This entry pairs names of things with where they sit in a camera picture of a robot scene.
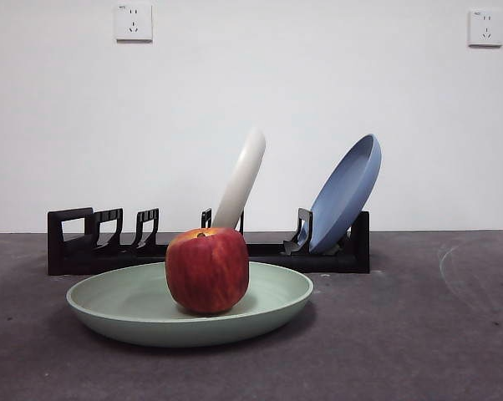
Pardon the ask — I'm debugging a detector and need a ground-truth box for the red apple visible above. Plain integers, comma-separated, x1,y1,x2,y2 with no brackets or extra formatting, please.
165,227,251,315

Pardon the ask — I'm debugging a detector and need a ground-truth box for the green plate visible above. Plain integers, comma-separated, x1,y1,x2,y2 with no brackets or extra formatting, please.
65,261,314,348

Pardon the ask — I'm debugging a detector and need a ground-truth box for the white plate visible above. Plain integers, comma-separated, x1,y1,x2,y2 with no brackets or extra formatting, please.
211,128,267,231

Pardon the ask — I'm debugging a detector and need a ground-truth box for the blue plate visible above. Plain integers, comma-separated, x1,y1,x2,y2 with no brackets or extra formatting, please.
307,133,383,254

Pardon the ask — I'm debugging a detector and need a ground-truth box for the black plate rack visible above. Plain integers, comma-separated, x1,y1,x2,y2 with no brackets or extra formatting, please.
47,207,371,276

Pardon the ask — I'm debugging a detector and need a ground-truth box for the white wall socket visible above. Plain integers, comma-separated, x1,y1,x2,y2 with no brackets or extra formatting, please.
116,3,154,43
468,10,503,48

